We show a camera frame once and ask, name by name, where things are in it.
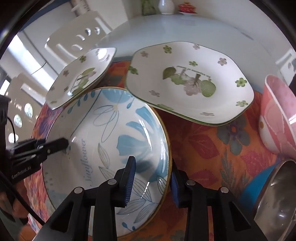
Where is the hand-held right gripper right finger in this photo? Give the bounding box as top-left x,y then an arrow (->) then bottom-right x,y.
171,160 -> 269,241

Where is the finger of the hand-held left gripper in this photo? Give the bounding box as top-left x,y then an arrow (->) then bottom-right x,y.
30,137 -> 69,163

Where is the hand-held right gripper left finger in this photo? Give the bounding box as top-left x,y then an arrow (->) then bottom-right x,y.
32,156 -> 137,241

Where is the round blue leaf plate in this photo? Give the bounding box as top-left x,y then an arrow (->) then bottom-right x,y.
42,87 -> 173,239

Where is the stainless steel bowl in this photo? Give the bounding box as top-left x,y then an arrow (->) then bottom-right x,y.
252,159 -> 296,241

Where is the pink floral bowl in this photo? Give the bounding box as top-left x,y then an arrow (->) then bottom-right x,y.
258,74 -> 296,160

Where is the person's left forearm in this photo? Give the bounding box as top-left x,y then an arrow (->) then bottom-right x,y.
0,183 -> 29,232

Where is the orange floral table mat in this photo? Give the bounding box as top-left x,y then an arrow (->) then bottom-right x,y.
23,59 -> 296,241

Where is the white chair with oval holes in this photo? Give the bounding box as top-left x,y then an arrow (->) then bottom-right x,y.
44,10 -> 114,70
0,72 -> 47,145
275,49 -> 296,85

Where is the small hexagonal floral plate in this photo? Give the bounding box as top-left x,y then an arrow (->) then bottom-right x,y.
45,47 -> 117,110

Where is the large hexagonal floral plate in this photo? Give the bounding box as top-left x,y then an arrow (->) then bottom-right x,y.
124,41 -> 255,127

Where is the green plant decoration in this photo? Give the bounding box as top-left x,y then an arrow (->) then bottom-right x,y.
141,0 -> 156,16

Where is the white ceramic vase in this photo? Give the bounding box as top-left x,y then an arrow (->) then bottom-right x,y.
158,0 -> 175,15

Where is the red lidded cup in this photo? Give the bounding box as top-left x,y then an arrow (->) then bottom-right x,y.
178,2 -> 199,15

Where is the black cable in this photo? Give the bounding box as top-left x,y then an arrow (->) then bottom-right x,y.
0,173 -> 45,226
6,117 -> 16,144

